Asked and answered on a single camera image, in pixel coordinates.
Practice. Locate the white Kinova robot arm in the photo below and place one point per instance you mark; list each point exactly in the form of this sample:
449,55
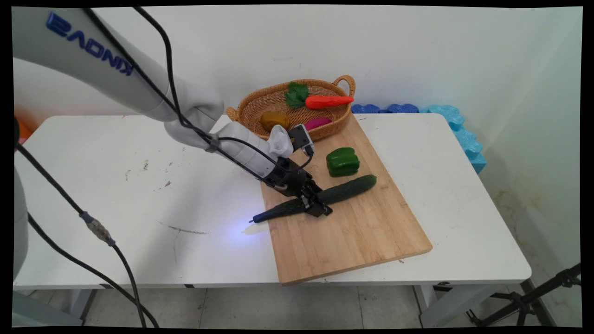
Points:
116,74

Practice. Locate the white table leg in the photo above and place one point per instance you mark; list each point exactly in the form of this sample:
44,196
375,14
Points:
83,306
445,304

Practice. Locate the orange toy carrot green leaves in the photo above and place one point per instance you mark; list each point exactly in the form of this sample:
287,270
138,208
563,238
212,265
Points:
327,101

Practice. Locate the light blue foam strip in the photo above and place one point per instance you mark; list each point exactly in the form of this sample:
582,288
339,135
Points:
466,139

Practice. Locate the dark blue foam piece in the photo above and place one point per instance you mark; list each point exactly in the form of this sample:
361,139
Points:
365,109
403,108

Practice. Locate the green toy bell pepper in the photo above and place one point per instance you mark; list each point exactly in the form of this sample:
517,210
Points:
342,162

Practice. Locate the bamboo cutting board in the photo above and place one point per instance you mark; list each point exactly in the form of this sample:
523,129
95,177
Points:
352,232

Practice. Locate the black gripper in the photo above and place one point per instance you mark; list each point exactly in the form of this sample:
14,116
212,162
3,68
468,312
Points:
290,178

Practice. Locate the brown toy potato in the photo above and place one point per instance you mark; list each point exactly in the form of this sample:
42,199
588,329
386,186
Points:
274,120

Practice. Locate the black tripod stand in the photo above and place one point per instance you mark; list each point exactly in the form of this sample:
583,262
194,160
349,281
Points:
524,301

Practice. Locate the woven wicker basket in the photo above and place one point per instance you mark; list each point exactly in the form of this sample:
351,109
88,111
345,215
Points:
325,125

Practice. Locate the magenta toy sweet potato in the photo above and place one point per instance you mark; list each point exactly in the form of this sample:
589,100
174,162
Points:
319,122

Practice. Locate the dark green toy cucumber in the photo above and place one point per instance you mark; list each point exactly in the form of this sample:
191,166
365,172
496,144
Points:
352,186

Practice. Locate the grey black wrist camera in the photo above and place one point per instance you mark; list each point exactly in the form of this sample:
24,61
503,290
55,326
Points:
300,138

